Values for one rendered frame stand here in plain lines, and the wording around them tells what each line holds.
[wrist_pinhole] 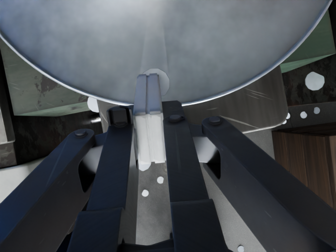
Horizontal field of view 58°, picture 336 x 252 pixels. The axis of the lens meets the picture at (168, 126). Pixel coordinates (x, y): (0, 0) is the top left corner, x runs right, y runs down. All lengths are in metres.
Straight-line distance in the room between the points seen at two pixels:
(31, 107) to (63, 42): 0.17
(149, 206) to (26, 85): 0.73
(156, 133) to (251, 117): 0.10
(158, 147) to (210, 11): 0.12
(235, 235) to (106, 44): 0.94
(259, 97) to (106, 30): 0.12
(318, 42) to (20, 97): 0.36
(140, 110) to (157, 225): 0.93
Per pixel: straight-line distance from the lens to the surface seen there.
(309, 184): 0.88
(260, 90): 0.24
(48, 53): 0.24
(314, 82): 0.40
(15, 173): 0.42
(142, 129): 0.15
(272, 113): 0.24
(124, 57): 0.23
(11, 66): 0.41
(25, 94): 0.40
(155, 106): 0.16
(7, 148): 0.43
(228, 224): 1.09
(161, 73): 0.23
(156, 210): 1.05
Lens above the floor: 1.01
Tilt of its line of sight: 88 degrees down
